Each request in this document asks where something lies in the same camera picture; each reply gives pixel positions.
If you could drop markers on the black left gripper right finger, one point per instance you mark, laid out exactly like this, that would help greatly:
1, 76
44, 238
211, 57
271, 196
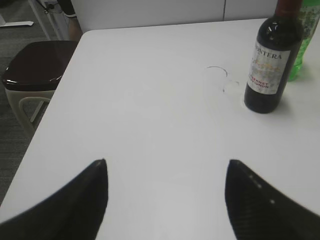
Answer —
258, 211

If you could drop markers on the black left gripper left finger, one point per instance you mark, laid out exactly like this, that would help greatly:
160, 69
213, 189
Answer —
74, 212

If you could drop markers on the dark red wine bottle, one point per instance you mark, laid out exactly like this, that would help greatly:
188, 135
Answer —
277, 45

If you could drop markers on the dark brown seat stool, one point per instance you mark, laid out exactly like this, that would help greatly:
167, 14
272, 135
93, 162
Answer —
32, 77

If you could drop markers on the green plastic soda bottle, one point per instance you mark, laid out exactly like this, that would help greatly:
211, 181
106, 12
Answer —
309, 16

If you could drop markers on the white desk frame legs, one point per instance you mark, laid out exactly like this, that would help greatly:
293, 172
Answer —
50, 8

